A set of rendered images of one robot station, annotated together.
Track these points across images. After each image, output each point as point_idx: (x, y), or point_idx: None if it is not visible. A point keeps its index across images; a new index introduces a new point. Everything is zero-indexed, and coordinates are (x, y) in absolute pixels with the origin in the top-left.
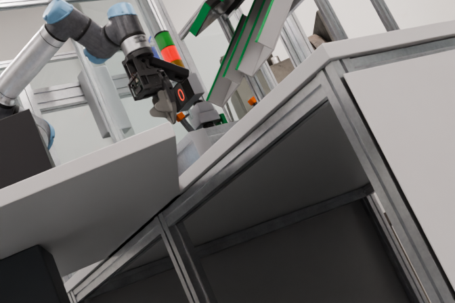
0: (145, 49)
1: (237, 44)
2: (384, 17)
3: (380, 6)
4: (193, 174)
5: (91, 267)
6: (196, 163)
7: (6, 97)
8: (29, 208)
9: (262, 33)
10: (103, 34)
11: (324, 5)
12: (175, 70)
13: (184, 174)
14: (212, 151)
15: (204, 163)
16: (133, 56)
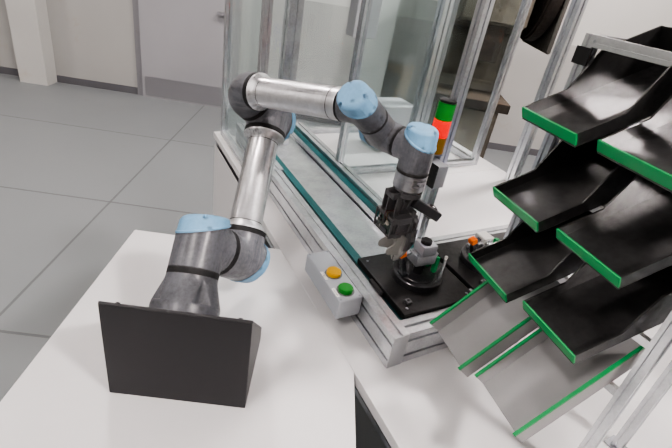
0: (417, 196)
1: (497, 343)
2: (645, 408)
3: (654, 403)
4: (370, 407)
5: (268, 235)
6: (377, 414)
7: (260, 106)
8: None
9: (526, 429)
10: (388, 142)
11: (609, 425)
12: (428, 216)
13: (363, 390)
14: (395, 445)
15: (383, 429)
16: (400, 196)
